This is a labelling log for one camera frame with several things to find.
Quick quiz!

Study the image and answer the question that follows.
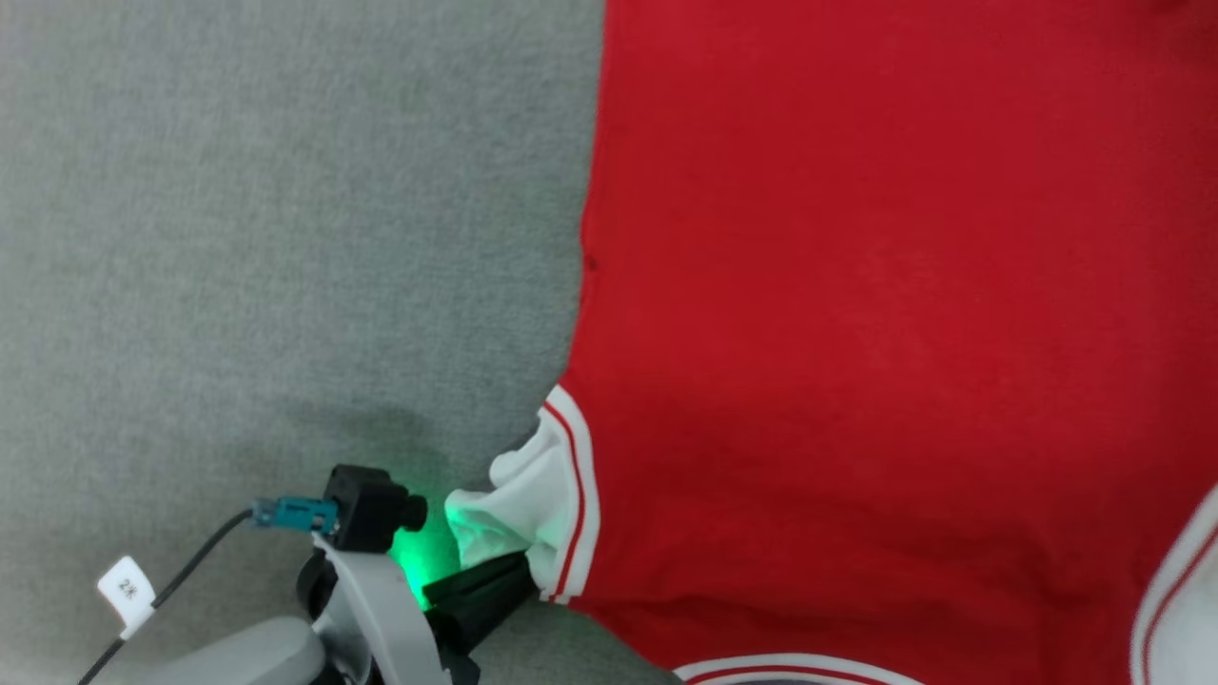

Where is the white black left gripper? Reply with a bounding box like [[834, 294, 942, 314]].
[[295, 535, 537, 685]]

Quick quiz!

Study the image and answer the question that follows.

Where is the red shirt with white trim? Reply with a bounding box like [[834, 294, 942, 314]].
[[444, 0, 1218, 685]]

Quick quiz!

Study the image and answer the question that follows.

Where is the teal cable connector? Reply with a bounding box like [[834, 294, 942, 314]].
[[251, 496, 341, 537]]

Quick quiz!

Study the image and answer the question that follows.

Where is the thin black camera cable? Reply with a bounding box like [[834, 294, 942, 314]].
[[78, 508, 258, 685]]

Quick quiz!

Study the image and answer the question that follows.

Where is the white cable label tag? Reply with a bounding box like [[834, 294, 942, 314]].
[[96, 556, 157, 641]]

